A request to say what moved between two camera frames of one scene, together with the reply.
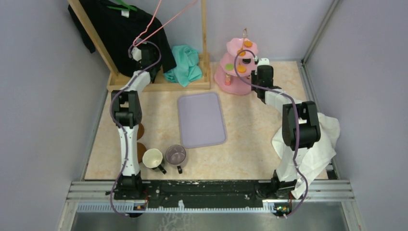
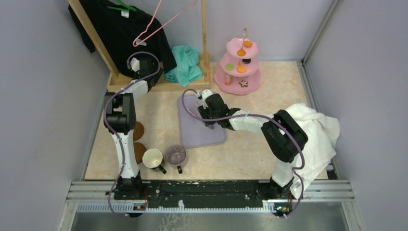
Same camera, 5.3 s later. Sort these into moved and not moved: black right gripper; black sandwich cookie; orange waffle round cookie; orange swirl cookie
Moved: black right gripper
Not moved: orange swirl cookie; black sandwich cookie; orange waffle round cookie
